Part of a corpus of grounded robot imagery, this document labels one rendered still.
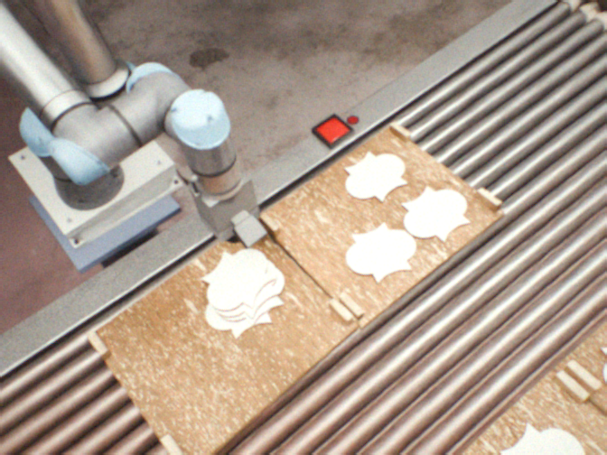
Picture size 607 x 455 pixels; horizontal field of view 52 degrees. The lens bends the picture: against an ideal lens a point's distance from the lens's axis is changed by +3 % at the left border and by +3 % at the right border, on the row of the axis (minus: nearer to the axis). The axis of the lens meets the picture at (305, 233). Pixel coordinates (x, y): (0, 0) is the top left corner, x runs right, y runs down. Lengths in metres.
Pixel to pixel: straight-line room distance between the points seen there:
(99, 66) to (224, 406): 0.69
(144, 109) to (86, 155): 0.11
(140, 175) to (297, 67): 1.74
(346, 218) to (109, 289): 0.53
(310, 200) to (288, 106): 1.57
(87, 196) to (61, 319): 0.27
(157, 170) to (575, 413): 0.99
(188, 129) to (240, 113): 2.06
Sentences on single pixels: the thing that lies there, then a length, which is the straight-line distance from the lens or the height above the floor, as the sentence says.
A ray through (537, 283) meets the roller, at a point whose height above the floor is 0.92.
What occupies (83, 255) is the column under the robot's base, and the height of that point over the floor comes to 0.87.
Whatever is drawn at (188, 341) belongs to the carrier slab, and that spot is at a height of 0.94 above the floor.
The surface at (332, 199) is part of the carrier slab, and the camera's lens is 1.37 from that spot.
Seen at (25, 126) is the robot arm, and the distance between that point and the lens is 1.37.
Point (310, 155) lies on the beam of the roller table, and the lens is 1.49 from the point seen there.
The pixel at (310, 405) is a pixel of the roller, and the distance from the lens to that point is 1.18.
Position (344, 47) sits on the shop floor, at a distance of 3.19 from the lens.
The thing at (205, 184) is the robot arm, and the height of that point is 1.31.
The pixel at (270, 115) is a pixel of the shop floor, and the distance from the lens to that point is 2.89.
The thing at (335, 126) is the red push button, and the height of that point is 0.93.
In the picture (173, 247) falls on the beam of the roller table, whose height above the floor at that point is 0.91.
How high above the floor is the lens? 2.03
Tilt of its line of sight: 56 degrees down
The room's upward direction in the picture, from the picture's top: 8 degrees counter-clockwise
